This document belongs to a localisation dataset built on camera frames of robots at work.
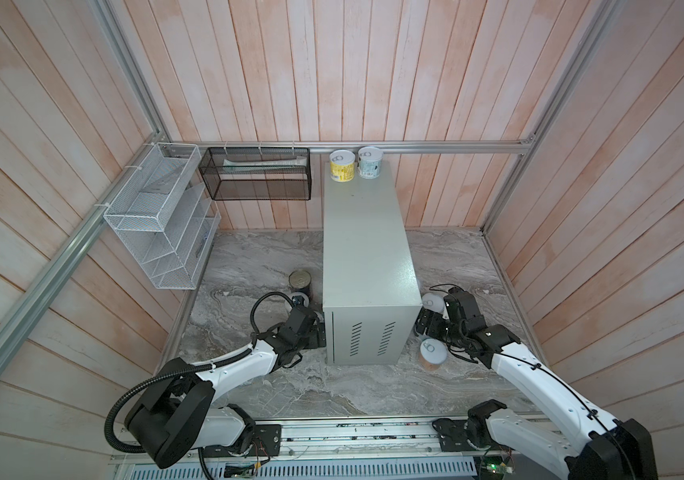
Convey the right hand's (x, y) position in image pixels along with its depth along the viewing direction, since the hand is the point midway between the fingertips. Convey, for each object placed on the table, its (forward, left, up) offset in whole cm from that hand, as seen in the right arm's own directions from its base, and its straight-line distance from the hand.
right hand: (426, 321), depth 84 cm
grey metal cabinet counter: (-9, +18, +25) cm, 33 cm away
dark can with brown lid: (+12, +38, +2) cm, 40 cm away
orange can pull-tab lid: (-8, -1, -4) cm, 9 cm away
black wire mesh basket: (+37, +52, +24) cm, 68 cm away
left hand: (-3, +34, -6) cm, 34 cm away
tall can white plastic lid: (+3, +35, +7) cm, 35 cm away
